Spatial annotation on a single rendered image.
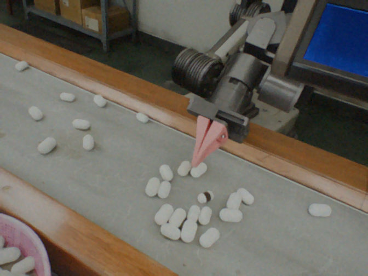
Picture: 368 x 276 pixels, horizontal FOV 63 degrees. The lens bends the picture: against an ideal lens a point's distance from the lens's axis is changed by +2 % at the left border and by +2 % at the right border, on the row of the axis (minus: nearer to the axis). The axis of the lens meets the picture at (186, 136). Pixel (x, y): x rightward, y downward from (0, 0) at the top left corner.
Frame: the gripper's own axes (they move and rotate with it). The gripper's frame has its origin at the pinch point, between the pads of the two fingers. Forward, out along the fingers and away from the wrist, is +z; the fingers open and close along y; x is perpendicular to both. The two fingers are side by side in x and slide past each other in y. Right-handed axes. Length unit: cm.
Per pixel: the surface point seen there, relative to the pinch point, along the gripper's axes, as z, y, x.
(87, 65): -14, -45, 19
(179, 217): 8.9, 1.6, 1.4
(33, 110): 4.8, -38.2, 5.0
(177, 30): -130, -125, 180
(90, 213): 15.1, -11.2, -0.9
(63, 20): -90, -227, 163
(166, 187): 5.8, -3.6, 3.9
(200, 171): 0.0, -0.8, 8.5
